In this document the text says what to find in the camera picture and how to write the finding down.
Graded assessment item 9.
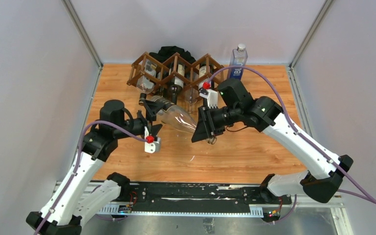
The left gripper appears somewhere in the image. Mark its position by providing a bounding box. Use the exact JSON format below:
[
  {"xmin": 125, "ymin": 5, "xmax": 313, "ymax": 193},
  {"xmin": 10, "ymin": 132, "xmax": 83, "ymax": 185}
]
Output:
[{"xmin": 114, "ymin": 100, "xmax": 165, "ymax": 141}]

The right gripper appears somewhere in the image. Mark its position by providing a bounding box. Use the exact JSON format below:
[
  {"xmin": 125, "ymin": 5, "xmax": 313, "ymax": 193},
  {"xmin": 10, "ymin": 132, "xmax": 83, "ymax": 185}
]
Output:
[{"xmin": 191, "ymin": 105, "xmax": 241, "ymax": 143}]

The clear wine bottle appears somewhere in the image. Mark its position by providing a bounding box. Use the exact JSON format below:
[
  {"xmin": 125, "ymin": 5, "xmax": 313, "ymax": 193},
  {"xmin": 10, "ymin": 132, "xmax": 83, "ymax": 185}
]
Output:
[{"xmin": 149, "ymin": 94, "xmax": 218, "ymax": 145}]

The small clear liquor bottle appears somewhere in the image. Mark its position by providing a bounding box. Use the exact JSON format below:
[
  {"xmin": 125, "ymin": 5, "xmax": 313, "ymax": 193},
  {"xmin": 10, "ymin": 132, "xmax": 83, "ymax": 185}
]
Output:
[{"xmin": 137, "ymin": 60, "xmax": 157, "ymax": 106}]

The blue square water bottle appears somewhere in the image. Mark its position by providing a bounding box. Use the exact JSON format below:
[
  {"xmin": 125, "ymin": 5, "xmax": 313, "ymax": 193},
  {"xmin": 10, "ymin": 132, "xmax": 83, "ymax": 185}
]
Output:
[{"xmin": 227, "ymin": 44, "xmax": 248, "ymax": 80}]

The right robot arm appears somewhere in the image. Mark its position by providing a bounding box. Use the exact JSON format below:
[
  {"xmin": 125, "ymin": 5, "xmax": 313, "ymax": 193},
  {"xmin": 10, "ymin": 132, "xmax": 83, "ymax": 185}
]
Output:
[{"xmin": 191, "ymin": 79, "xmax": 353, "ymax": 205}]

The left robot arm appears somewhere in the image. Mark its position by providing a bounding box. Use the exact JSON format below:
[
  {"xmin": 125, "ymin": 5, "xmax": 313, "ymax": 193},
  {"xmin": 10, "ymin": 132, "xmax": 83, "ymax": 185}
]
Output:
[{"xmin": 26, "ymin": 99, "xmax": 164, "ymax": 235}]

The brown wooden wine rack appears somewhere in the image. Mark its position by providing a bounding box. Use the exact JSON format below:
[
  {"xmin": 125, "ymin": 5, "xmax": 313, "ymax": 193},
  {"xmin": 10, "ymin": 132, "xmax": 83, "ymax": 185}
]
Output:
[{"xmin": 127, "ymin": 52, "xmax": 224, "ymax": 101}]

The dark wine bottle middle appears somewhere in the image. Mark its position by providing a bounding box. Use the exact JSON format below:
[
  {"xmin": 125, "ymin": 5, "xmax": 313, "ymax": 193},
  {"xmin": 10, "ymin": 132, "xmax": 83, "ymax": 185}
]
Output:
[{"xmin": 168, "ymin": 63, "xmax": 185, "ymax": 104}]

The dark wine bottle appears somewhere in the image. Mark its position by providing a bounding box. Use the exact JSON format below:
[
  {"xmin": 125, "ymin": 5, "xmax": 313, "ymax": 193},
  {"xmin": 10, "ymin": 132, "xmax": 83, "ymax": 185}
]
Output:
[
  {"xmin": 168, "ymin": 63, "xmax": 185, "ymax": 104},
  {"xmin": 198, "ymin": 63, "xmax": 214, "ymax": 90}
]

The clear bottle in rack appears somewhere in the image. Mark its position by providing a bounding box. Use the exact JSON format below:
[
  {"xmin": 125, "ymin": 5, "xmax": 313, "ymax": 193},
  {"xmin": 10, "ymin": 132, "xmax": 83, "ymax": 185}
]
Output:
[{"xmin": 184, "ymin": 72, "xmax": 198, "ymax": 114}]

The dark wine bottle right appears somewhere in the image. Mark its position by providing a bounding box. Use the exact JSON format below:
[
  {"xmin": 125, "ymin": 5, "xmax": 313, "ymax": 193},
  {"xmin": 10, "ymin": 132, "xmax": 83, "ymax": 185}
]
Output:
[{"xmin": 198, "ymin": 63, "xmax": 214, "ymax": 90}]

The black cloth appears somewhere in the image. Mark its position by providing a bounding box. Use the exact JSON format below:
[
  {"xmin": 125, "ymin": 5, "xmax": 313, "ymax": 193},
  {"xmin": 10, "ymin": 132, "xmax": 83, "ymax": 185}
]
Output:
[{"xmin": 149, "ymin": 46, "xmax": 196, "ymax": 64}]

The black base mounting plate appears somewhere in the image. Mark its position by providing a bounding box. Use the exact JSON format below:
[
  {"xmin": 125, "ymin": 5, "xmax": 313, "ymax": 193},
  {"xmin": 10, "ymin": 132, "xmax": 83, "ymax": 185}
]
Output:
[{"xmin": 99, "ymin": 181, "xmax": 292, "ymax": 214}]

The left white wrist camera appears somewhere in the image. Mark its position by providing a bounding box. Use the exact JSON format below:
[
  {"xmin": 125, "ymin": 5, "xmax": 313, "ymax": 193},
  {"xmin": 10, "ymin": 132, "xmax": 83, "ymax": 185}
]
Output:
[{"xmin": 144, "ymin": 127, "xmax": 162, "ymax": 154}]

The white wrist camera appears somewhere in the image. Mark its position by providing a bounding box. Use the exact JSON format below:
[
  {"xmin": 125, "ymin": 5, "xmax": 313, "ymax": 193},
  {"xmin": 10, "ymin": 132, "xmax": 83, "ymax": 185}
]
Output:
[
  {"xmin": 199, "ymin": 82, "xmax": 218, "ymax": 108},
  {"xmin": 144, "ymin": 127, "xmax": 162, "ymax": 154}
]

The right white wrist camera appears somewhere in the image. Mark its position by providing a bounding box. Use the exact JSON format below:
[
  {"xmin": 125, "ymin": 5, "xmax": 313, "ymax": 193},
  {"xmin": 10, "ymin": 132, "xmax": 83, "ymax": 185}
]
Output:
[{"xmin": 199, "ymin": 82, "xmax": 218, "ymax": 108}]

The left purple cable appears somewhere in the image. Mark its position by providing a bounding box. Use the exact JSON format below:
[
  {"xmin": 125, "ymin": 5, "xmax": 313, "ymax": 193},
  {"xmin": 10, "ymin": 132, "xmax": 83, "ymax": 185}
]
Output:
[{"xmin": 34, "ymin": 120, "xmax": 155, "ymax": 235}]

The purple cable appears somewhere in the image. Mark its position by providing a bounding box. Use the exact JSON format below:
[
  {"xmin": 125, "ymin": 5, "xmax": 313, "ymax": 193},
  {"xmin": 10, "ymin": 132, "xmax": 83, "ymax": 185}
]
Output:
[
  {"xmin": 202, "ymin": 66, "xmax": 376, "ymax": 224},
  {"xmin": 34, "ymin": 120, "xmax": 155, "ymax": 235}
]

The white slotted cable duct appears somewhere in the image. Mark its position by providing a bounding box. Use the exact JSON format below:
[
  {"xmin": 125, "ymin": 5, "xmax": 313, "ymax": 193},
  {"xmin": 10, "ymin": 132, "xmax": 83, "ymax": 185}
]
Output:
[{"xmin": 97, "ymin": 202, "xmax": 264, "ymax": 218}]

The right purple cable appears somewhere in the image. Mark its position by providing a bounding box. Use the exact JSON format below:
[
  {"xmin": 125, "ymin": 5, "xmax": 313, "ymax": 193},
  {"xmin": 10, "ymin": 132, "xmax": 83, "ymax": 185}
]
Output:
[{"xmin": 202, "ymin": 66, "xmax": 376, "ymax": 224}]

